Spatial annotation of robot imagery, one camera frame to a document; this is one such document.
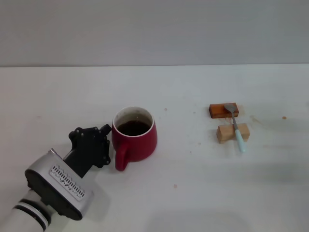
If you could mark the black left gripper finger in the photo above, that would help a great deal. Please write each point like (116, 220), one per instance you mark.
(106, 127)

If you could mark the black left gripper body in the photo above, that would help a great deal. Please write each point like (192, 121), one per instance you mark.
(89, 147)

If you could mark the red ceramic coffee cup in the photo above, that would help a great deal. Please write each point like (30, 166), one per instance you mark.
(142, 142)

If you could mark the light wooden spoon rest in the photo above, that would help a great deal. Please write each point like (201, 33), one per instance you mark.
(225, 135)

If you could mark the dark orange wooden block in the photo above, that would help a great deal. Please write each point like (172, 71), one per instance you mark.
(218, 110)

